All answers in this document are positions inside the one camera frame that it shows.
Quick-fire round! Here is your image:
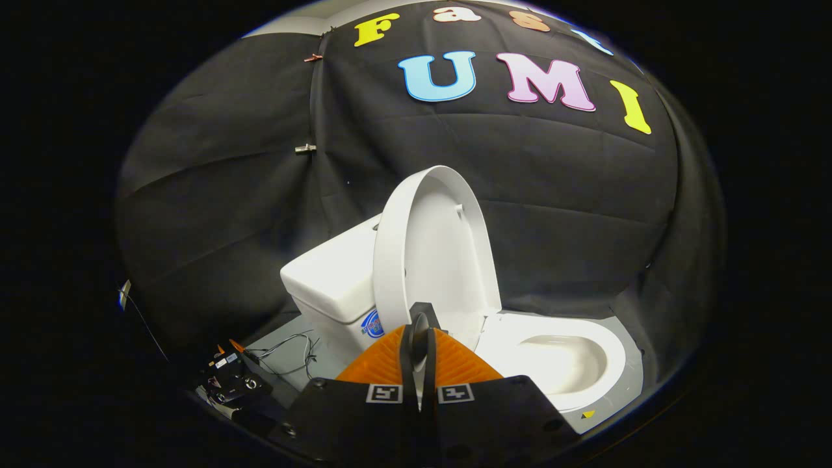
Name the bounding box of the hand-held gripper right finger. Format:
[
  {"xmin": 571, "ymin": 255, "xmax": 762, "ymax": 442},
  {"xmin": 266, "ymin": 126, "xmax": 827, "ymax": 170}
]
[{"xmin": 424, "ymin": 302, "xmax": 580, "ymax": 460}]

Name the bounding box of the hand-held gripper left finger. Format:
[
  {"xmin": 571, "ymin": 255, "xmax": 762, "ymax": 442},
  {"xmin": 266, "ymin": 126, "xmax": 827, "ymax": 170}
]
[{"xmin": 286, "ymin": 302, "xmax": 425, "ymax": 457}]

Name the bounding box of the round black lid pull tab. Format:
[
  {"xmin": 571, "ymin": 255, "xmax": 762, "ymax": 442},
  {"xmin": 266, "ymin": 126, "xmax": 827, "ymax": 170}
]
[{"xmin": 411, "ymin": 313, "xmax": 430, "ymax": 356}]

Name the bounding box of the white toilet tank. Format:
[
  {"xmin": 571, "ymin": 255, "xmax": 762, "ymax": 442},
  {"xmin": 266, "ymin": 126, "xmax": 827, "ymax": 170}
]
[{"xmin": 281, "ymin": 213, "xmax": 391, "ymax": 366}]

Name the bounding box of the black backdrop cloth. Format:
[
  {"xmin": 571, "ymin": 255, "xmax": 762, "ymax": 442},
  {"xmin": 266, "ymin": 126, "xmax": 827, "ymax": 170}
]
[{"xmin": 116, "ymin": 0, "xmax": 726, "ymax": 392}]

